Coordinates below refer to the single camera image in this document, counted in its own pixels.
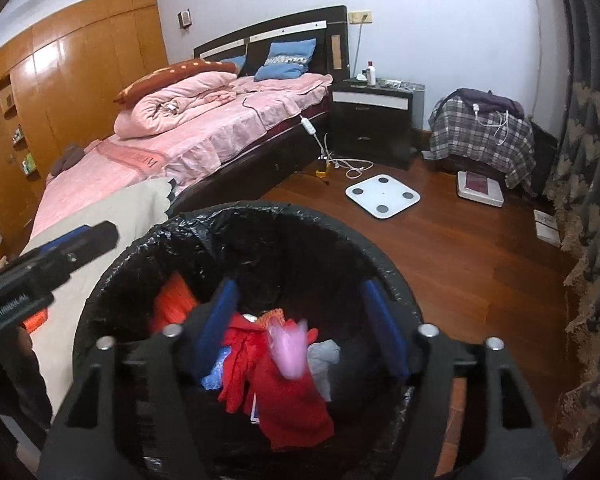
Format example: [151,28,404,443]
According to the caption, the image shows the black lined trash bin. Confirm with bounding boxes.
[72,201,424,480]

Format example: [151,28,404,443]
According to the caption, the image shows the white bathroom scale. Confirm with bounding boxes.
[345,174,422,220]

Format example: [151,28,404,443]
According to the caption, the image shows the wooden wardrobe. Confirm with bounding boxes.
[0,0,170,261]

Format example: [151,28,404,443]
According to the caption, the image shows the white floor cable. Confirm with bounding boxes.
[324,132,375,180]

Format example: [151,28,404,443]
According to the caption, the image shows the dark purple garment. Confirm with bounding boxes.
[455,87,526,121]

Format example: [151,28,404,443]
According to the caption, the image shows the orange mesh net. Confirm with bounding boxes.
[22,307,49,332]

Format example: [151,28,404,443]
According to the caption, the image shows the beige table cover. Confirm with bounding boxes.
[0,177,177,413]

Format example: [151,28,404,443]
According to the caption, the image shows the dark wooden headboard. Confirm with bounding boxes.
[193,6,349,83]

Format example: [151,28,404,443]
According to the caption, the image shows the black and white nightstand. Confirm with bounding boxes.
[329,77,426,171]

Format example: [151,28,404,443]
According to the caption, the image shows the white charger cable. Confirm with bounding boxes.
[472,103,512,147]

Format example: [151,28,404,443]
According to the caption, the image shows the blue pillow with white band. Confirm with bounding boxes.
[254,38,317,81]

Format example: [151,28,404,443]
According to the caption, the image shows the pink and white scale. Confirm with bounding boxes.
[456,170,505,207]

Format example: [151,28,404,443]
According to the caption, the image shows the blue plastic bag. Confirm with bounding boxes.
[200,347,232,392]

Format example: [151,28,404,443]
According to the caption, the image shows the dark patterned curtain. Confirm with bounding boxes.
[542,0,600,463]

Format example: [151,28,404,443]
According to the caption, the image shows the folded pink quilt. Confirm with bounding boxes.
[114,71,241,141]

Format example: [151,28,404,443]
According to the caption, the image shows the cable with white switch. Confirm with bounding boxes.
[242,91,331,161]

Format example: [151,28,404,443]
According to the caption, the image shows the grey wall cable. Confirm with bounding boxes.
[353,19,367,79]

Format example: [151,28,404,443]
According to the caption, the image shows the white flat box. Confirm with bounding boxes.
[533,210,561,247]

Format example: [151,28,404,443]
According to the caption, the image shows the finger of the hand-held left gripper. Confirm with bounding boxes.
[0,221,120,282]

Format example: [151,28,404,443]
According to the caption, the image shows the brown dotted pillow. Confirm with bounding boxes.
[112,59,239,107]

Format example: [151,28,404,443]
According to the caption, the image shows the pink cloth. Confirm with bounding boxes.
[267,318,319,379]

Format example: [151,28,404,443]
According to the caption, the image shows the bed with pink sheet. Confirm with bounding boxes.
[20,72,333,261]

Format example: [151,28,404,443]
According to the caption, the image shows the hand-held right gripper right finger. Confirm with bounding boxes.
[362,277,566,480]

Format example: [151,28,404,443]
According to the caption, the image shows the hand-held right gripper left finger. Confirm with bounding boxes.
[37,277,241,480]

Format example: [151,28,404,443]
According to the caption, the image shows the orange red plastic bag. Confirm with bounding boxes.
[152,275,199,334]

